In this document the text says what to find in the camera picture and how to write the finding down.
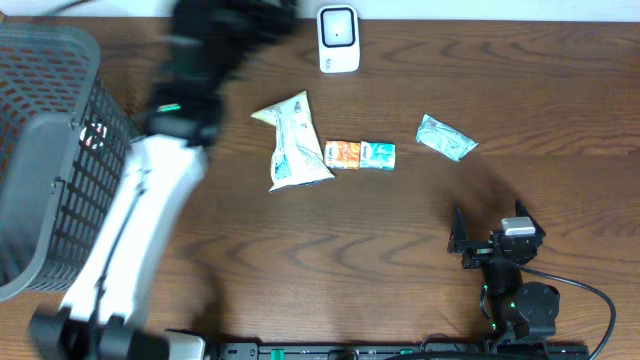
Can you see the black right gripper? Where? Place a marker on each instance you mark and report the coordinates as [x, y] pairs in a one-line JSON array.
[[459, 236]]

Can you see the teal crinkled snack packet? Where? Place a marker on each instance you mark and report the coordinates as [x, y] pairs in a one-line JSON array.
[[444, 139]]

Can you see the green Kleenex tissue pack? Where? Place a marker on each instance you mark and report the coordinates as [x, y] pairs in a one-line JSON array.
[[377, 155]]

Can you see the orange Kleenex tissue pack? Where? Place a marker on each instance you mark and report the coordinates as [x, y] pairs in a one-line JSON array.
[[342, 154]]

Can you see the large white wet-wipes pack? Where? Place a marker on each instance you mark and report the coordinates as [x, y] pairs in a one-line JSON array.
[[297, 159]]

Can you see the small dark green box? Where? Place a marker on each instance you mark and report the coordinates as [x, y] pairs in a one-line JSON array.
[[94, 136]]

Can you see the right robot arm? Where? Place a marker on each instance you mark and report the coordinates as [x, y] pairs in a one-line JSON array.
[[522, 314]]

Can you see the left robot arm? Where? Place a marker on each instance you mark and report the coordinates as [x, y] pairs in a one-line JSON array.
[[103, 314]]

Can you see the white barcode scanner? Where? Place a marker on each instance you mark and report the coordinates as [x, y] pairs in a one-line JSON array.
[[338, 39]]

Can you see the grey plastic mesh basket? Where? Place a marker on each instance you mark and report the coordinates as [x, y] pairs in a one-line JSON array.
[[55, 191]]

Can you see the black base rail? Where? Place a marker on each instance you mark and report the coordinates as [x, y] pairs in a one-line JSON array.
[[433, 350]]

